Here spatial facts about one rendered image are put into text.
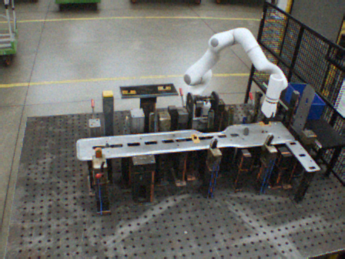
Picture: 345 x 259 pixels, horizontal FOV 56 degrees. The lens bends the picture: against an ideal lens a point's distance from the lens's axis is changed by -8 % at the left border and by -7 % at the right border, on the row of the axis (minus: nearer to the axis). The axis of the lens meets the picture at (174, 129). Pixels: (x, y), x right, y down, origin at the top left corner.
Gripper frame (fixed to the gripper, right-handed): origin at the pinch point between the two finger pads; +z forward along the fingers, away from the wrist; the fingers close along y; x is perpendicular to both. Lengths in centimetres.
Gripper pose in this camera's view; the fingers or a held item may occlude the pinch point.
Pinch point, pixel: (266, 120)
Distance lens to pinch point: 226.0
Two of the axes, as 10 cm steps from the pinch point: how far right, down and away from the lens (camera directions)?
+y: 2.5, 5.8, -7.7
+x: 9.6, -0.8, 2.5
